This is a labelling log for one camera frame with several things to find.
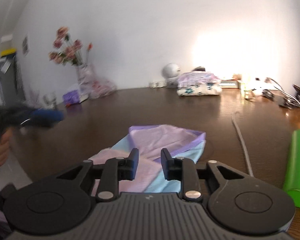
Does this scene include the thin white cables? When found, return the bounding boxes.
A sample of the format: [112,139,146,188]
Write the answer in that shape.
[265,77,300,116]

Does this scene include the white power strip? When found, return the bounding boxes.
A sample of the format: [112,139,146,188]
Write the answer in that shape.
[149,80,168,89]

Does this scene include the grey cabinet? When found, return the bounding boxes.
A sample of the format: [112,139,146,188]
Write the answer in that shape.
[0,54,26,98]

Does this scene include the grey wall panel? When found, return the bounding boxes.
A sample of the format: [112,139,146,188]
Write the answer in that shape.
[22,35,30,56]

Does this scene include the person's left hand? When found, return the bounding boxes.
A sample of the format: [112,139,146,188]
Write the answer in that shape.
[0,127,13,173]

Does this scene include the white green box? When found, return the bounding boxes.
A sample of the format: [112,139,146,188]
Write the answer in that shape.
[220,80,241,89]

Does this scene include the white yellow box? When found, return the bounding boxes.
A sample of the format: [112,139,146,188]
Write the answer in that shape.
[0,35,17,57]

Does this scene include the artificial pink flowers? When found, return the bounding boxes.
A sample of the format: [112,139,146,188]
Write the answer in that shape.
[49,26,93,67]

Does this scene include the patterned flower vase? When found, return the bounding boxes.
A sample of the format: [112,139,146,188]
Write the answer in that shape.
[76,64,98,96]

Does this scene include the white round camera device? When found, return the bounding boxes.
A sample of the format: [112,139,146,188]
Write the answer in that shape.
[161,63,182,89]

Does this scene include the black cable with adapter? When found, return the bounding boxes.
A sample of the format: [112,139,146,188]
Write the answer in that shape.
[262,89,277,101]

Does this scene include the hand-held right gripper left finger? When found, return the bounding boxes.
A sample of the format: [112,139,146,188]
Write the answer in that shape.
[56,147,140,202]

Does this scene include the green plastic object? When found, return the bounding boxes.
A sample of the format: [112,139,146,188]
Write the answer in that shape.
[282,129,300,211]

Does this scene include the purple tissue pack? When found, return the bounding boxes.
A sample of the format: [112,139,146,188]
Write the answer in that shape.
[62,84,88,104]

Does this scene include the clear red-printed plastic bag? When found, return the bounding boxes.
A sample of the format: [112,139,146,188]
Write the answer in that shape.
[89,76,118,99]

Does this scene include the thick white cable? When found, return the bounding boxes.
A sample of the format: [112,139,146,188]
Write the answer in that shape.
[231,112,254,177]

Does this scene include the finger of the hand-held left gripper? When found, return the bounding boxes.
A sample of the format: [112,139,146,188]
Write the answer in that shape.
[21,108,65,129]

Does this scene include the folded purple floral frilled cloth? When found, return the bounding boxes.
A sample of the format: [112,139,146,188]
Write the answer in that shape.
[177,71,222,88]

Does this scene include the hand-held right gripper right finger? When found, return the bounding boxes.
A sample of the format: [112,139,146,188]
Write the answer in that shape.
[160,148,250,202]

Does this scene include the folded white teal-flower cloth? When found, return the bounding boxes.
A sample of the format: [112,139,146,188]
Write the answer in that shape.
[177,83,223,97]

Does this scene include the pink blue purple mesh garment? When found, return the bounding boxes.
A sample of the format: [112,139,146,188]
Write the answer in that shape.
[89,124,207,194]

